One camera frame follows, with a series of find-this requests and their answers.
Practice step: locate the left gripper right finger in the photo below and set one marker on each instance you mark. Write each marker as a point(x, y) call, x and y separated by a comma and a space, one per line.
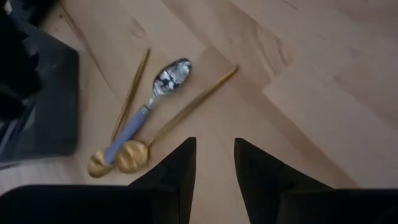
point(311, 208)

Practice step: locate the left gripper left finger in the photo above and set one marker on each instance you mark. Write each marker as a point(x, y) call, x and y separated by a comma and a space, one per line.
point(93, 205)

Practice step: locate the gold spoon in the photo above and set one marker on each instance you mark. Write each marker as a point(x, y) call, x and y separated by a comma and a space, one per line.
point(96, 168)
point(132, 157)

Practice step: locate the dark gray plastic bin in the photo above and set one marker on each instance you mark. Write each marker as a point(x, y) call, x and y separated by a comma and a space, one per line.
point(59, 109)

